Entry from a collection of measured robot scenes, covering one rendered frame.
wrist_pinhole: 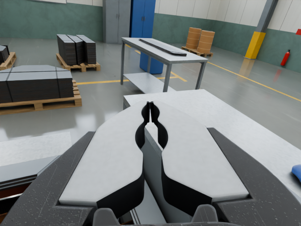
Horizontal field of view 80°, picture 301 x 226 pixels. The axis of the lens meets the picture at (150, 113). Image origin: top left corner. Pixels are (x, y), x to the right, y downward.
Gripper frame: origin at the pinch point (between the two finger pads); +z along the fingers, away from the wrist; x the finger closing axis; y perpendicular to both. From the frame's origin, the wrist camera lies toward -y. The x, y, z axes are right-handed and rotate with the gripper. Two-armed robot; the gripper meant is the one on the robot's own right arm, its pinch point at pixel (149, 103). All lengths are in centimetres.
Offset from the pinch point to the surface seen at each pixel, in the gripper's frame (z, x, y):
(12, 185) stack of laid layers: 39, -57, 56
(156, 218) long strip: 27, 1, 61
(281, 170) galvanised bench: 35, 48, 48
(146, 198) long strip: 34, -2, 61
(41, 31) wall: 739, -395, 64
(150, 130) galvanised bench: 53, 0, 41
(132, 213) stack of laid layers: 29, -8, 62
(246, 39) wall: 904, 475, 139
